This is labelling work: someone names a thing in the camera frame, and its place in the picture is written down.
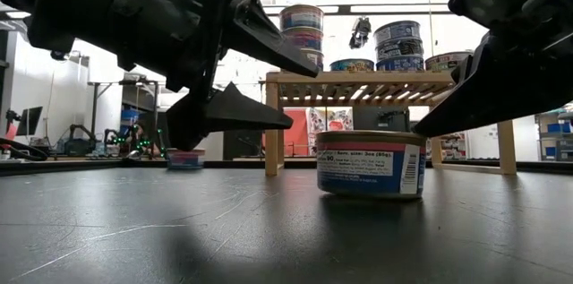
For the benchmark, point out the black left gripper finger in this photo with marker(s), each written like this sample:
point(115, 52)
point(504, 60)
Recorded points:
point(242, 116)
point(264, 37)

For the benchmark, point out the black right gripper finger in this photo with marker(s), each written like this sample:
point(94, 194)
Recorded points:
point(501, 91)

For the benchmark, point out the gold-lid can white label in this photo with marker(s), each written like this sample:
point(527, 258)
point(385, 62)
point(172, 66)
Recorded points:
point(317, 57)

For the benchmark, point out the pink and blue label can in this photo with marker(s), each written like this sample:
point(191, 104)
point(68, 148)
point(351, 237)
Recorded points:
point(185, 159)

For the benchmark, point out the light blue tuna can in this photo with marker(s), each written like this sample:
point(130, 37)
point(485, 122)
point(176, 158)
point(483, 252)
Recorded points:
point(352, 65)

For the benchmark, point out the blue Wild Planet can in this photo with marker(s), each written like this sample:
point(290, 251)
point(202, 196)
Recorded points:
point(397, 31)

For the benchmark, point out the silver-lid can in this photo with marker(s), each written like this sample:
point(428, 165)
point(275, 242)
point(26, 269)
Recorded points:
point(371, 176)

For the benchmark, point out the black background robot arm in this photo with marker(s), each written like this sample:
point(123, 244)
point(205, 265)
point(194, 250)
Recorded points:
point(74, 140)

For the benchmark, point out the wooden slatted shelf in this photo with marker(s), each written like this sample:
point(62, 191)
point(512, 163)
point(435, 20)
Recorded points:
point(358, 77)

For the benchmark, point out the white hanging cloth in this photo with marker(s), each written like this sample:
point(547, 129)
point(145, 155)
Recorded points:
point(217, 145)

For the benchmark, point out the wooden rack blue bins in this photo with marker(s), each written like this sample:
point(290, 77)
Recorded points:
point(555, 129)

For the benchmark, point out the blue plastic bin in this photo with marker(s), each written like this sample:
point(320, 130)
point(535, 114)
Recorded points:
point(129, 118)

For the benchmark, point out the colourful poster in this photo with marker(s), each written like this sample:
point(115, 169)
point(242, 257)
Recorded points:
point(333, 119)

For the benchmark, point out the person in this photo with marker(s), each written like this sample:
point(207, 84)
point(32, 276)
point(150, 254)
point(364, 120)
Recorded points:
point(142, 131)

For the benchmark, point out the black metal rack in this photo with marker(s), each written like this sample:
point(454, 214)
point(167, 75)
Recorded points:
point(94, 114)

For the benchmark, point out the black robot green lights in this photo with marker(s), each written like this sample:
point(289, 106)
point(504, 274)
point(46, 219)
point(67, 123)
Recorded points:
point(130, 143)

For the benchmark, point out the black table mat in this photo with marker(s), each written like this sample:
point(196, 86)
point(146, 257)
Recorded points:
point(224, 230)

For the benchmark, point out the black background screen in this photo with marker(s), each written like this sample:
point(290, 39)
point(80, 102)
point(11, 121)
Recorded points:
point(380, 118)

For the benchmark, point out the black monitor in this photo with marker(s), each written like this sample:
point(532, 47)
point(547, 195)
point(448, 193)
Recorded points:
point(29, 120)

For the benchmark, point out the orange wall panel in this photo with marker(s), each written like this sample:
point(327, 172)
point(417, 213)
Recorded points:
point(297, 136)

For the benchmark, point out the black ceiling camera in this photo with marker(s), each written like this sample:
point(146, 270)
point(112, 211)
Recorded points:
point(58, 55)
point(360, 33)

